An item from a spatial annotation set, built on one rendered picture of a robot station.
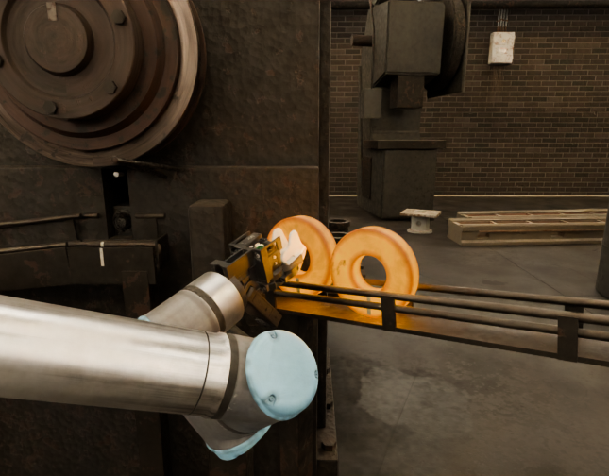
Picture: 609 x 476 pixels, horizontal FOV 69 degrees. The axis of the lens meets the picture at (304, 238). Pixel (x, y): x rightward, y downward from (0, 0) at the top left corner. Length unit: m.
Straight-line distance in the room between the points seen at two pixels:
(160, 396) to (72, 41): 0.69
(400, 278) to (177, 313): 0.34
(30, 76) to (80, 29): 0.14
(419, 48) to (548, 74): 3.12
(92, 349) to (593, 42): 8.09
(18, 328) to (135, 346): 0.10
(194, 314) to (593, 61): 7.88
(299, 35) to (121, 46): 0.40
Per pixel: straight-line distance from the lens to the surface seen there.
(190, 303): 0.63
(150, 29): 0.98
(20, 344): 0.45
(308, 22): 1.13
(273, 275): 0.74
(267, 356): 0.48
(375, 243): 0.73
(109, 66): 0.96
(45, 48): 0.99
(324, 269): 0.80
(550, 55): 7.95
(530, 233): 4.43
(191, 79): 0.99
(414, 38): 5.20
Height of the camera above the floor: 0.95
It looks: 13 degrees down
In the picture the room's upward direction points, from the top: straight up
